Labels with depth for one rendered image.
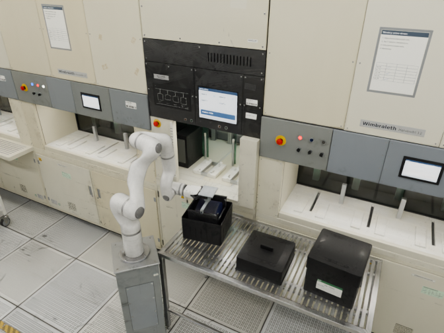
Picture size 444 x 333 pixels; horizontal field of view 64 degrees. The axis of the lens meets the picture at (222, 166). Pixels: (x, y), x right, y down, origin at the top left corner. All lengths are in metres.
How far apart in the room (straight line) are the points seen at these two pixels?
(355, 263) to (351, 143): 0.66
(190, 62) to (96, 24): 0.78
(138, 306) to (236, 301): 0.88
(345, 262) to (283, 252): 0.40
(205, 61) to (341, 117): 0.90
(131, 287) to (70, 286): 1.08
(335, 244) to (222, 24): 1.42
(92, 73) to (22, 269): 1.87
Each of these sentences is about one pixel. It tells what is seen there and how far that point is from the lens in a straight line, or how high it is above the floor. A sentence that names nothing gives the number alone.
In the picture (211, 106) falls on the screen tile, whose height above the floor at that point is 1.56.
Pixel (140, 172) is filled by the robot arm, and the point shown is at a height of 1.33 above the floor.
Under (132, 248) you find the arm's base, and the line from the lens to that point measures 2.31.
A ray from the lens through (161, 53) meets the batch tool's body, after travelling 2.50.
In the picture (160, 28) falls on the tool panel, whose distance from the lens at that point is 2.47.
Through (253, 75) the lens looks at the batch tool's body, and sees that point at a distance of 2.20.
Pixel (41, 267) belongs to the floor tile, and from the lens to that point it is 3.69.
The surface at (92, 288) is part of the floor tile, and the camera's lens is 3.34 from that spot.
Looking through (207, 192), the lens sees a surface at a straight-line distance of 2.32.
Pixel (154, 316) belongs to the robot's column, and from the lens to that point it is 2.67.
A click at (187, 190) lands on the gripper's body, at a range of 2.35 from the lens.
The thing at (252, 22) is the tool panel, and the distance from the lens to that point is 2.15.
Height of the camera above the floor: 2.36
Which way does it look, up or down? 29 degrees down
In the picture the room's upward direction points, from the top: straight up
